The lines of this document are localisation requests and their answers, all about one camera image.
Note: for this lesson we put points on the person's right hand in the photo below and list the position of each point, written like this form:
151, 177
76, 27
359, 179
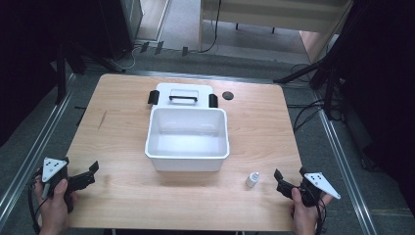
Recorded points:
303, 217

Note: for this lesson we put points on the black round disc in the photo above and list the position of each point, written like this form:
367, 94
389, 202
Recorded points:
227, 95

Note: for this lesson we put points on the black metal stand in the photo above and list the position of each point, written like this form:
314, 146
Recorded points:
60, 78
329, 94

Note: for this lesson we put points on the white plastic storage box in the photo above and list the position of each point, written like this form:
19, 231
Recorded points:
187, 156

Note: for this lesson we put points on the black floor tape strip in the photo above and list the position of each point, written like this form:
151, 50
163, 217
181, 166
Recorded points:
159, 48
144, 47

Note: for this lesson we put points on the white bench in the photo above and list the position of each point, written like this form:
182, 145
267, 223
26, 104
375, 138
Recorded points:
277, 13

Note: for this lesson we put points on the person's left hand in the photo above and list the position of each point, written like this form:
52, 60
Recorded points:
54, 210

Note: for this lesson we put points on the dark curtain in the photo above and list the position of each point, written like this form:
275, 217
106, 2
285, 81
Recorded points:
381, 81
29, 49

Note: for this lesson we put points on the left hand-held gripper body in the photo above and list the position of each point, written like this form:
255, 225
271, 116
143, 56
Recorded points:
52, 168

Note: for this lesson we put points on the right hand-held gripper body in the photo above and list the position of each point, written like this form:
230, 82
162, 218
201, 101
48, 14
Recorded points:
318, 182

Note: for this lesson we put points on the small white bottle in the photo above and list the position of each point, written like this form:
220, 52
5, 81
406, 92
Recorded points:
252, 180

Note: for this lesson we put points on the metal floor rail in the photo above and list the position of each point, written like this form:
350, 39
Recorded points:
39, 150
202, 77
345, 169

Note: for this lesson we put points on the dark cabinet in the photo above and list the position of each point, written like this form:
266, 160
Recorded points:
120, 23

